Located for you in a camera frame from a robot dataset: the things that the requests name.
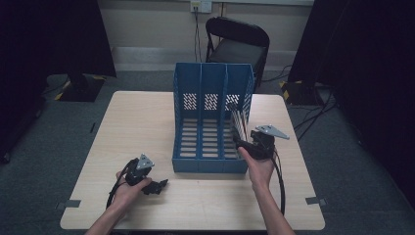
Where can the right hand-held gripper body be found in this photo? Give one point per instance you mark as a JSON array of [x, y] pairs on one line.
[[262, 147]]

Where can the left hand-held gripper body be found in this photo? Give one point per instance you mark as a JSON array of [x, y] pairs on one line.
[[138, 174]]

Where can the white book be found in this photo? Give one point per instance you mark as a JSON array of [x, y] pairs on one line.
[[237, 124]]

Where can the blue plastic file rack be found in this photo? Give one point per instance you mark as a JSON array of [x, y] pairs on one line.
[[212, 80]]

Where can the person's left hand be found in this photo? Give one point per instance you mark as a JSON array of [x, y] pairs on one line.
[[125, 196]]

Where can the person's right hand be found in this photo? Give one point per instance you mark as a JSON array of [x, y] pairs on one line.
[[261, 173]]

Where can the black stand base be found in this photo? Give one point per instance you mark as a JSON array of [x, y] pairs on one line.
[[300, 93], [81, 88]]

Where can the grey tape strip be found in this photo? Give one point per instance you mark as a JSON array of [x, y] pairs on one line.
[[315, 200], [69, 204]]

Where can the black folding chair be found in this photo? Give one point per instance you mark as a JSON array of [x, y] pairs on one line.
[[235, 52]]

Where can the black curtain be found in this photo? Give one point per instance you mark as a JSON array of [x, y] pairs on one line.
[[49, 36], [368, 49]]

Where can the white wall outlet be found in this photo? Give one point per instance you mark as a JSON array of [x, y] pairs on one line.
[[201, 6]]

